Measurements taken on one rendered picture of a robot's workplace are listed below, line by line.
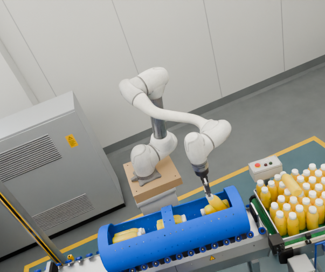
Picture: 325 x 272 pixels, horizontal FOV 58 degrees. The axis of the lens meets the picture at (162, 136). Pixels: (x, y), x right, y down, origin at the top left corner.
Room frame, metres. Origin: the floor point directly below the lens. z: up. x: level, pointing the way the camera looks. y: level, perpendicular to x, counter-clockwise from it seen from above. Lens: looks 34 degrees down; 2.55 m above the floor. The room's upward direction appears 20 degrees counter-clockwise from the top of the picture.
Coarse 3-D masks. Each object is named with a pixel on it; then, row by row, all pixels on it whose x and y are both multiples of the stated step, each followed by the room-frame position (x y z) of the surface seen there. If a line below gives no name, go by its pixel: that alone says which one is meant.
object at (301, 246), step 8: (256, 200) 1.33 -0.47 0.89; (312, 240) 0.92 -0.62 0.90; (320, 240) 0.91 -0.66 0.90; (288, 248) 0.93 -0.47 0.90; (296, 248) 0.91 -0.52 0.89; (304, 248) 0.91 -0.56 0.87; (312, 248) 0.91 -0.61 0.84; (280, 256) 0.92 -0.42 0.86; (288, 256) 0.92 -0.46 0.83; (312, 256) 0.91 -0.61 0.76
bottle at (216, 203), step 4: (216, 196) 1.16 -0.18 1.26; (212, 200) 1.14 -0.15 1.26; (216, 200) 1.14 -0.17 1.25; (220, 200) 1.15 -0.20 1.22; (212, 204) 1.13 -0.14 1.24; (216, 204) 1.13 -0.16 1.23; (220, 204) 1.13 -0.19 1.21; (224, 204) 1.15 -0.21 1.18; (216, 208) 1.13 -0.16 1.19; (220, 208) 1.13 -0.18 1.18; (224, 208) 1.13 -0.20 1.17
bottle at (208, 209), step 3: (225, 201) 1.21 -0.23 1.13; (228, 204) 1.19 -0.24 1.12; (204, 207) 1.23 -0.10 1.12; (207, 207) 1.21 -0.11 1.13; (210, 207) 1.20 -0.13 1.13; (204, 210) 1.21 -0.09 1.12; (207, 210) 1.20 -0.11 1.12; (210, 210) 1.19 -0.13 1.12; (213, 210) 1.19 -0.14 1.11; (216, 210) 1.18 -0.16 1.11; (204, 213) 1.20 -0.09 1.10; (207, 213) 1.19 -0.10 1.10; (210, 213) 1.18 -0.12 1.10
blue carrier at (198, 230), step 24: (144, 216) 1.31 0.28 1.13; (168, 216) 1.16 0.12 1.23; (192, 216) 1.28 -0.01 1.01; (216, 216) 1.07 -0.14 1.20; (240, 216) 1.04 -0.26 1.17; (144, 240) 1.09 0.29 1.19; (168, 240) 1.06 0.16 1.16; (192, 240) 1.03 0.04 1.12; (216, 240) 1.03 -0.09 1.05; (120, 264) 1.05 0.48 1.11
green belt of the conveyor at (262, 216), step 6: (258, 210) 1.24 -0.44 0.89; (264, 216) 1.18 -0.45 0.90; (264, 222) 1.14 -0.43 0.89; (270, 222) 1.12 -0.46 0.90; (324, 222) 1.00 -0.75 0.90; (270, 228) 1.09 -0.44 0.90; (306, 228) 1.00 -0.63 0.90; (312, 234) 0.96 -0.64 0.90; (318, 234) 0.95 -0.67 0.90; (294, 240) 0.96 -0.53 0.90; (300, 240) 0.95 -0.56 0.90
